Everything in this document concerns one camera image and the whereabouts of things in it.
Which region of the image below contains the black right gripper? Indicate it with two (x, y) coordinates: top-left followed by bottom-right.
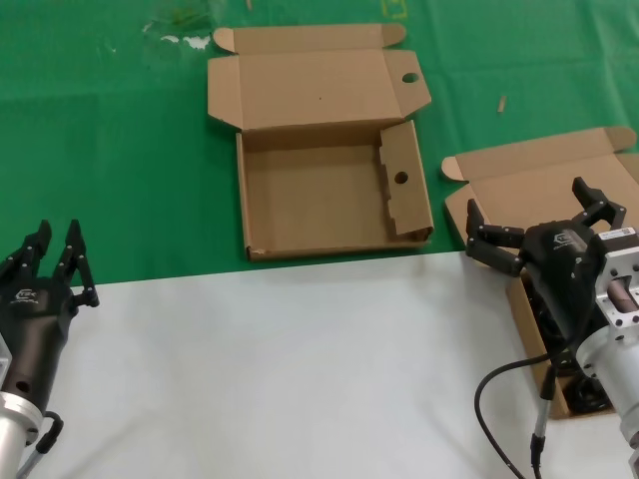
(464, 177), (628, 345)

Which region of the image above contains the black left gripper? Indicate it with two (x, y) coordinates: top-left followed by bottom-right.
(0, 218), (100, 411)

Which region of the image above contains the open cardboard box with holes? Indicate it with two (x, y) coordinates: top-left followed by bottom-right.
(206, 22), (434, 263)

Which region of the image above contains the green table mat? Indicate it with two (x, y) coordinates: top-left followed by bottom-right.
(0, 0), (639, 291)

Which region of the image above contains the open cardboard box holding cables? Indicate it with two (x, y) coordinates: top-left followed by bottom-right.
(439, 126), (639, 420)

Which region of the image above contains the pile of black cables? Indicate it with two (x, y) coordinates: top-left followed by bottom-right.
(528, 276), (616, 413)

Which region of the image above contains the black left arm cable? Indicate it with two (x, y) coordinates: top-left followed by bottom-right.
(14, 409), (65, 479)

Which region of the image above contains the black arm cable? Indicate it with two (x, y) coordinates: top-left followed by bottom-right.
(472, 351), (583, 479)
(14, 409), (65, 479)

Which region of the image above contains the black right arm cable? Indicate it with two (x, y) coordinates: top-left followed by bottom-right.
(472, 351), (583, 479)

